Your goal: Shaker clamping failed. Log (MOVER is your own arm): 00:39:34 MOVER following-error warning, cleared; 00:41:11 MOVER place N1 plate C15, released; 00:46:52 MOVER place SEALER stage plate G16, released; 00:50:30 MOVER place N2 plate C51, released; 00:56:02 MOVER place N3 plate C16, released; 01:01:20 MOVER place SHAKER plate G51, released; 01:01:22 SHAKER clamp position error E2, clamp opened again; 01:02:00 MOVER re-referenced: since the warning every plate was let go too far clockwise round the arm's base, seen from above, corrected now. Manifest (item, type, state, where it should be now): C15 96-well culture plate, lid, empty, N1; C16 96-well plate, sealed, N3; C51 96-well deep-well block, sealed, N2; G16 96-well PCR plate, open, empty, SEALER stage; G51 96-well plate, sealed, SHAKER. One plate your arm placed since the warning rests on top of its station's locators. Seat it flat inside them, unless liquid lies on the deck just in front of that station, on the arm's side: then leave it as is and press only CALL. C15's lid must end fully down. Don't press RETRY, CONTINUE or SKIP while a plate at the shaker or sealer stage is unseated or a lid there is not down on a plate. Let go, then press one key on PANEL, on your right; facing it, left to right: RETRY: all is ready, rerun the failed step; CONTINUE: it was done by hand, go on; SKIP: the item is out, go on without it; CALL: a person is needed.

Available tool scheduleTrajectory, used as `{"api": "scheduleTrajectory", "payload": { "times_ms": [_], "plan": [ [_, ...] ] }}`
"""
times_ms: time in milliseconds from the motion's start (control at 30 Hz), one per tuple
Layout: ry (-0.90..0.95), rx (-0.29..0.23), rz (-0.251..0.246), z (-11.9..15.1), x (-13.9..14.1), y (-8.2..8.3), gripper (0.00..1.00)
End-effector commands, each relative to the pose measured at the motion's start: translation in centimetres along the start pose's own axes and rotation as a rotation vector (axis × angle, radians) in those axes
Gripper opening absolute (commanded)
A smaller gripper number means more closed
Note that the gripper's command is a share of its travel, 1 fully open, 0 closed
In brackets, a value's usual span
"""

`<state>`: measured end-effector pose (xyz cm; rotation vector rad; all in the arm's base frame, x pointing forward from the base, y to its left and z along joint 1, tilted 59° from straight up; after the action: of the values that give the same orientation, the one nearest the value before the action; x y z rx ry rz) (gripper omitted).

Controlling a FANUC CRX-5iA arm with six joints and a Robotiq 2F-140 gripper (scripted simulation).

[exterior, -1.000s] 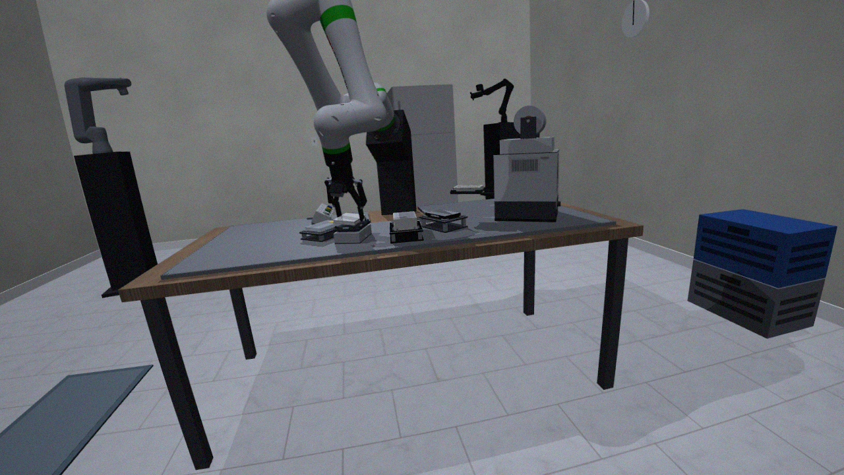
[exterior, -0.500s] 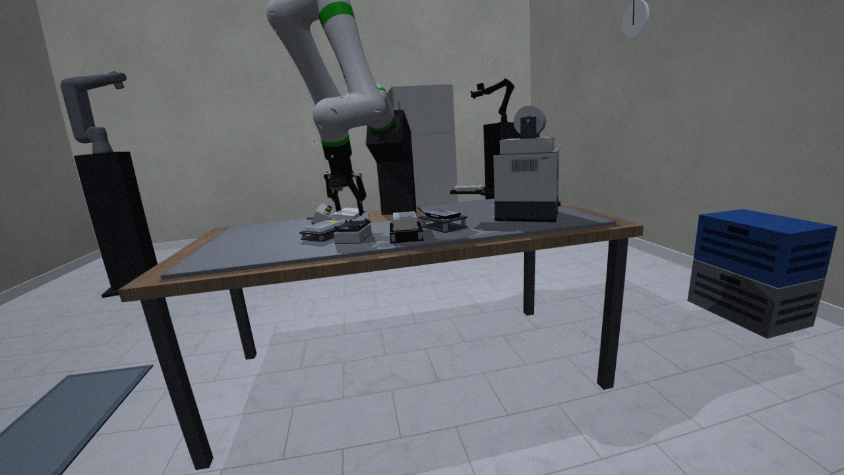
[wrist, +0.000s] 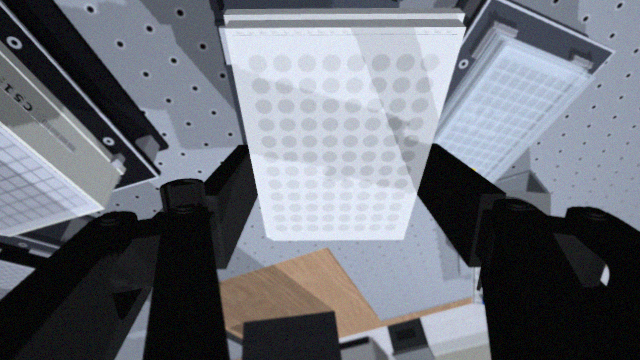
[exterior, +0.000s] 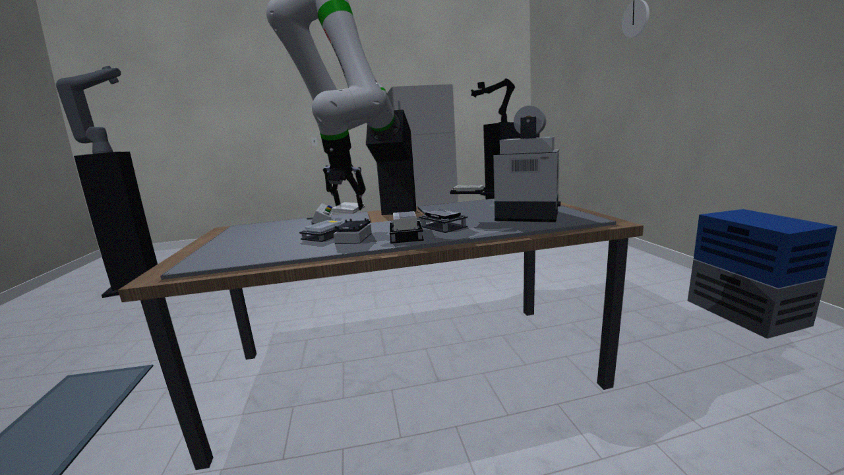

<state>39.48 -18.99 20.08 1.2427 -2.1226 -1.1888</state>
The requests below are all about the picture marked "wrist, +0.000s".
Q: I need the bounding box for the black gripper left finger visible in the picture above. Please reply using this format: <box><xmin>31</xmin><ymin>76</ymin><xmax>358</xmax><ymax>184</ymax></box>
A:
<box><xmin>0</xmin><ymin>145</ymin><xmax>258</xmax><ymax>360</ymax></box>

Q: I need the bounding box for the light grey button panel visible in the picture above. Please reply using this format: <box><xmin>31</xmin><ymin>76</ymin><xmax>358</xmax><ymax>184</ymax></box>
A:
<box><xmin>458</xmin><ymin>170</ymin><xmax>551</xmax><ymax>306</ymax></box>

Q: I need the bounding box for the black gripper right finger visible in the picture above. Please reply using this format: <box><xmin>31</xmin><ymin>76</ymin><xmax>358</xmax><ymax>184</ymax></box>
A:
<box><xmin>417</xmin><ymin>143</ymin><xmax>640</xmax><ymax>360</ymax></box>

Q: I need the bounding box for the clear plastic lid with yellow tape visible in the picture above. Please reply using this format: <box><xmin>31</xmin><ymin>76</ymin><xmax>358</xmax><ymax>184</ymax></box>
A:
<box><xmin>432</xmin><ymin>36</ymin><xmax>596</xmax><ymax>183</ymax></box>

